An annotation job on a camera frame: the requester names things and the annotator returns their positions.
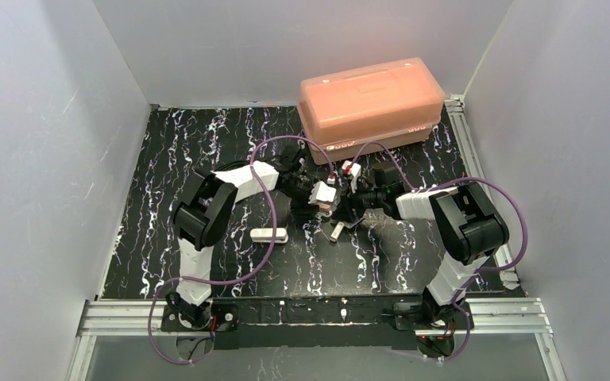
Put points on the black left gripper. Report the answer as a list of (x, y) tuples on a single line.
[(305, 205)]

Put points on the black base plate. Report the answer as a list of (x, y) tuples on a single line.
[(366, 321)]

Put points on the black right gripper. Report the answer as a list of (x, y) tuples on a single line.
[(345, 198)]

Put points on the aluminium front rail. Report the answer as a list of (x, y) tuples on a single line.
[(134, 318)]

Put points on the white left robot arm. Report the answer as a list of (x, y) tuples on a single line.
[(203, 210)]

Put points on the white staples box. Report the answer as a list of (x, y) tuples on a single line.
[(337, 231)]

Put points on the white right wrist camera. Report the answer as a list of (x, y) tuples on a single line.
[(352, 172)]

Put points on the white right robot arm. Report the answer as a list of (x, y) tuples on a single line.
[(470, 227)]

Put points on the pink white small stapler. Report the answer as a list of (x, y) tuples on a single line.
[(325, 209)]

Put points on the pink plastic storage box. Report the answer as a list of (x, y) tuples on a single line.
[(395, 103)]

